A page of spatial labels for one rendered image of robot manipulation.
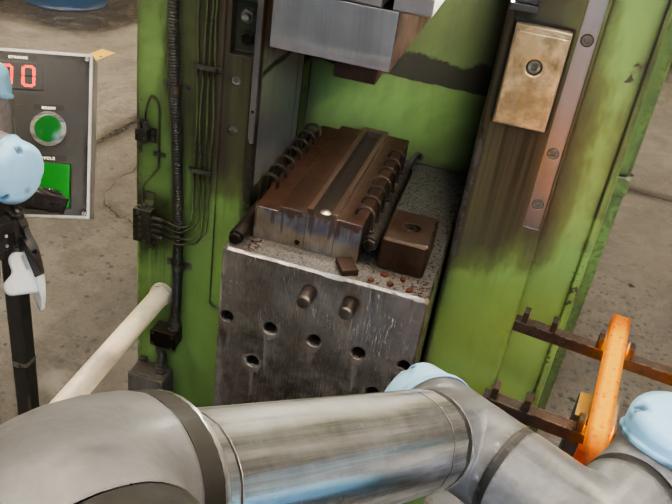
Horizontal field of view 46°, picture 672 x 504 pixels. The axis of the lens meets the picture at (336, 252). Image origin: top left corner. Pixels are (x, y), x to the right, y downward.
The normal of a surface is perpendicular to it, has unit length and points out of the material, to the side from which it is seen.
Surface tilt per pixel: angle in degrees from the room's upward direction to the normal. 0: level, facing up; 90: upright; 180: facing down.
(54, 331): 0
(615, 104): 90
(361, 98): 90
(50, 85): 60
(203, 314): 90
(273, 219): 90
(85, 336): 0
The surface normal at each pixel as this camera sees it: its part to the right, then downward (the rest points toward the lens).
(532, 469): -0.14, -0.67
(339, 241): -0.27, 0.48
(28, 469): -0.05, -0.91
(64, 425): 0.14, -0.98
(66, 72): 0.20, 0.04
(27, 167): 0.87, 0.35
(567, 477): 0.06, -0.81
